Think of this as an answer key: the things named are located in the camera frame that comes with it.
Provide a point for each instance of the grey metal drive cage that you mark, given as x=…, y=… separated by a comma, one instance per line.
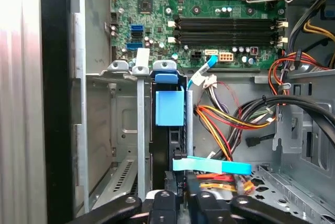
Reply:
x=301, y=140

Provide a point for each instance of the green motherboard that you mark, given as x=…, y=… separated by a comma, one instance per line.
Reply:
x=204, y=6

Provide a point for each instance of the grey metal disk bay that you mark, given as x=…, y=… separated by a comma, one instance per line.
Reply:
x=141, y=129

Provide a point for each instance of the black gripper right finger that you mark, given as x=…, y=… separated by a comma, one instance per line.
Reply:
x=209, y=208

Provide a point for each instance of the hard disk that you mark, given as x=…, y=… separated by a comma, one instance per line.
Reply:
x=170, y=109

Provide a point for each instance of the black PC case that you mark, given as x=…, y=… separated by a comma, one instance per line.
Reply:
x=56, y=103

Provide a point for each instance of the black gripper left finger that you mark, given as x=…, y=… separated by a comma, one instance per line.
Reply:
x=165, y=208

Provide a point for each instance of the black RAM slot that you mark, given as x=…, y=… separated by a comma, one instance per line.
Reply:
x=225, y=27
x=225, y=42
x=225, y=35
x=225, y=21

